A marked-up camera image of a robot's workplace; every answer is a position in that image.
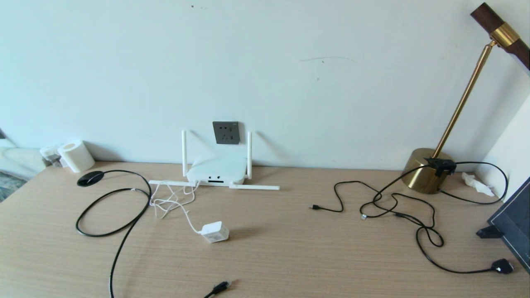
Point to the white power adapter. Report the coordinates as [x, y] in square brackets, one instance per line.
[215, 232]

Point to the white wifi router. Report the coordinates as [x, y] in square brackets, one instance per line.
[215, 169]

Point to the brass desk lamp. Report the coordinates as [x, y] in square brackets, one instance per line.
[422, 174]

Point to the black clip connector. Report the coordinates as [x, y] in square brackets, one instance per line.
[441, 166]

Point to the white toilet paper roll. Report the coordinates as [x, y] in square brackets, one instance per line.
[76, 157]

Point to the crumpled white tissue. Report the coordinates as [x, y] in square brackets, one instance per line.
[476, 183]

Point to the white padded furniture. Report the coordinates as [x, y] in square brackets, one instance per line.
[18, 161]

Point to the dark framed display panel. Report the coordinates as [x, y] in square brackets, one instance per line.
[515, 223]

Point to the grey wall socket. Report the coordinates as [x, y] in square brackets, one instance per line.
[225, 132]

